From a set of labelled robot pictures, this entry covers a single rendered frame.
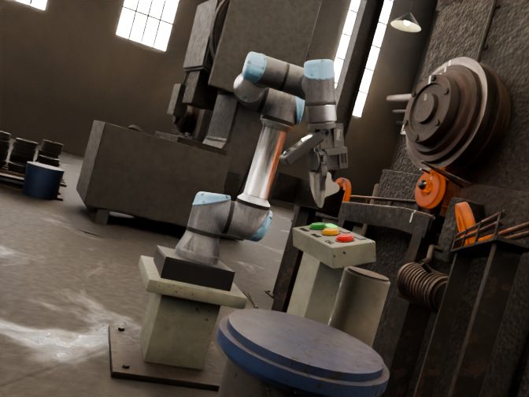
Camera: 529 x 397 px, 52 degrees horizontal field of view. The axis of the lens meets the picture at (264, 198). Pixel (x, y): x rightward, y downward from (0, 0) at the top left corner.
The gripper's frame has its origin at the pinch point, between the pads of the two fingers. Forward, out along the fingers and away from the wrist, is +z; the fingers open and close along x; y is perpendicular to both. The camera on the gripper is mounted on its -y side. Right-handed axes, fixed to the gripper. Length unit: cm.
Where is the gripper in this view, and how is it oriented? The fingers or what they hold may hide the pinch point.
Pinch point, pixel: (317, 202)
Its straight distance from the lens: 139.5
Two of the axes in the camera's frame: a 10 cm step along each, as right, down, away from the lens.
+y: 9.4, -1.1, 3.1
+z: 0.6, 9.8, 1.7
